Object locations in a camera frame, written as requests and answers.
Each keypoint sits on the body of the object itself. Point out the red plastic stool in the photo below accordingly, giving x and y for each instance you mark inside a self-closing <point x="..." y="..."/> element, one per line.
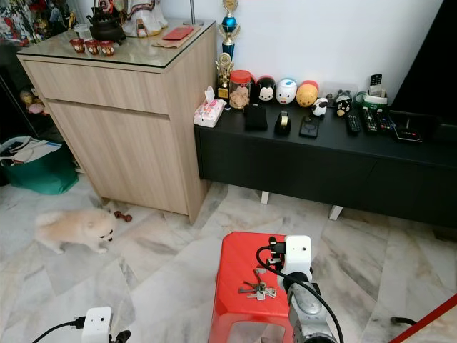
<point x="239" y="254"/>

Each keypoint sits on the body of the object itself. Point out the black low console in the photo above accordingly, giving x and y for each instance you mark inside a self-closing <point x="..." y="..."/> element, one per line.
<point x="314" y="164"/>

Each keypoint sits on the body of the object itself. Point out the small cream fluffy dog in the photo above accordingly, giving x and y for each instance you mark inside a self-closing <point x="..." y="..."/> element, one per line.
<point x="71" y="230"/>

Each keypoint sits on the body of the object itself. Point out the brown bone dog toy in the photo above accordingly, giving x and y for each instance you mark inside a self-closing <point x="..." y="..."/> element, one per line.
<point x="122" y="216"/>

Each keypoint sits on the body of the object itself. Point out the black tape dispenser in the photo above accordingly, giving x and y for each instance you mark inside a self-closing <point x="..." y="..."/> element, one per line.
<point x="283" y="123"/>

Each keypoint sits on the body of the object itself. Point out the small black flat device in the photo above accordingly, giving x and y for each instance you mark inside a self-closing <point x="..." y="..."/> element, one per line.
<point x="310" y="126"/>

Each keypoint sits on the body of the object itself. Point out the black wallet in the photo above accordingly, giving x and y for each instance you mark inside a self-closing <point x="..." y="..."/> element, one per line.
<point x="255" y="117"/>

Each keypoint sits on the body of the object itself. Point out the black remote control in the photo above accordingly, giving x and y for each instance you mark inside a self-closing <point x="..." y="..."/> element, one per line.
<point x="353" y="123"/>
<point x="369" y="120"/>
<point x="386" y="120"/>

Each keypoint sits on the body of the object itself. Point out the small white black figure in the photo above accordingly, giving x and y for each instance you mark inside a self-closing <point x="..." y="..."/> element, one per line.
<point x="320" y="107"/>

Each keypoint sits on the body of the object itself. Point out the pink tissue box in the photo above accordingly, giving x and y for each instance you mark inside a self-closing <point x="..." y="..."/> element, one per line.
<point x="208" y="112"/>

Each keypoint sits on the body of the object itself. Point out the white round plush toy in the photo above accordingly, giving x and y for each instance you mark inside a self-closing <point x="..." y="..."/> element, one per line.
<point x="286" y="92"/>

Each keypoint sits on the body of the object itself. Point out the yellow red round plush toy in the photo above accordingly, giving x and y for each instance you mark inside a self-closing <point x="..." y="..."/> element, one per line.
<point x="308" y="94"/>

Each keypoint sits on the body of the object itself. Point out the black white animal figure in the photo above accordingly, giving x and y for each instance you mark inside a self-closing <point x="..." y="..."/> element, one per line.
<point x="343" y="104"/>

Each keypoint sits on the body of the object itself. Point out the black white mouse plush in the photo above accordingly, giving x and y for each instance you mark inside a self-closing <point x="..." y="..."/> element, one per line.
<point x="265" y="90"/>

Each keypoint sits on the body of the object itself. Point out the clear jar red lid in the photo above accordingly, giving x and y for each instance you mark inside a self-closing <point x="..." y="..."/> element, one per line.
<point x="240" y="91"/>

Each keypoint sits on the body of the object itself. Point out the red stick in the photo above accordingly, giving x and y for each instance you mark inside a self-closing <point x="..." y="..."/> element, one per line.
<point x="425" y="318"/>

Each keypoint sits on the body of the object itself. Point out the green shopping bag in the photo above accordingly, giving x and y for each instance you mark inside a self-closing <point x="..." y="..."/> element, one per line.
<point x="43" y="175"/>

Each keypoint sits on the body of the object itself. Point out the small gold trophy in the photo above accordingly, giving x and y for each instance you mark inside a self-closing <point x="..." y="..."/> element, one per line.
<point x="223" y="73"/>

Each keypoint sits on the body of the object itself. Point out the black set-top box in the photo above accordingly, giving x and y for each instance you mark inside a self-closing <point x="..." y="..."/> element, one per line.
<point x="414" y="127"/>

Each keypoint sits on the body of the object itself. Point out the light wood cabinet glass top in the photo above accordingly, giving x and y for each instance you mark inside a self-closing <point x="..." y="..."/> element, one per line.
<point x="121" y="121"/>

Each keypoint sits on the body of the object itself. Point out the white papers stack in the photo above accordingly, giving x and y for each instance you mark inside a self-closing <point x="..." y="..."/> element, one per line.
<point x="32" y="150"/>

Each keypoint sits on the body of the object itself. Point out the tall blue gold trophy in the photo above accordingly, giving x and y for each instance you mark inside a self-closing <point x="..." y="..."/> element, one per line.
<point x="229" y="27"/>

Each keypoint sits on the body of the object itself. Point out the black glass display shelf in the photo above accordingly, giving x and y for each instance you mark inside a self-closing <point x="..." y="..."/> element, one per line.
<point x="11" y="78"/>

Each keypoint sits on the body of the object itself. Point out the pink brown plush toys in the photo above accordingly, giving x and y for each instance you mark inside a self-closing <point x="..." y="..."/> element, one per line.
<point x="32" y="100"/>

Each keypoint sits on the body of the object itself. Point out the red packet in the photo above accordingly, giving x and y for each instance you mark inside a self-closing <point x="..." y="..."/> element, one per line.
<point x="178" y="33"/>

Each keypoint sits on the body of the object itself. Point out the thin metal pole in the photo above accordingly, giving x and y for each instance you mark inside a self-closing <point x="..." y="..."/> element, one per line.
<point x="191" y="11"/>

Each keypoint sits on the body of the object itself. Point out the small red cup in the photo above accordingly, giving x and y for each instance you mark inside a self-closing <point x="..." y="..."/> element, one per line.
<point x="108" y="48"/>
<point x="78" y="46"/>
<point x="93" y="47"/>

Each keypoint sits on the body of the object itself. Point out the white robed figurine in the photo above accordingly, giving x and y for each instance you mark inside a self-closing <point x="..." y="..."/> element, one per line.
<point x="144" y="18"/>

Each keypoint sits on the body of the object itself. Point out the black incense pot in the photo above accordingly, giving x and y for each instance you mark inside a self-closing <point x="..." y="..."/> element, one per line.
<point x="108" y="28"/>

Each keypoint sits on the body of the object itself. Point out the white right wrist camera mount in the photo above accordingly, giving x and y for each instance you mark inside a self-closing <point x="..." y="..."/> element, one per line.
<point x="298" y="254"/>

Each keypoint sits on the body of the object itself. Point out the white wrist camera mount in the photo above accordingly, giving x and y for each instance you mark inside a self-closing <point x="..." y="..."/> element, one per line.
<point x="298" y="254"/>
<point x="96" y="325"/>

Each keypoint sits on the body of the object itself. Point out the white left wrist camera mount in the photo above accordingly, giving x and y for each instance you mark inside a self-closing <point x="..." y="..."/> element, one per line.
<point x="96" y="325"/>

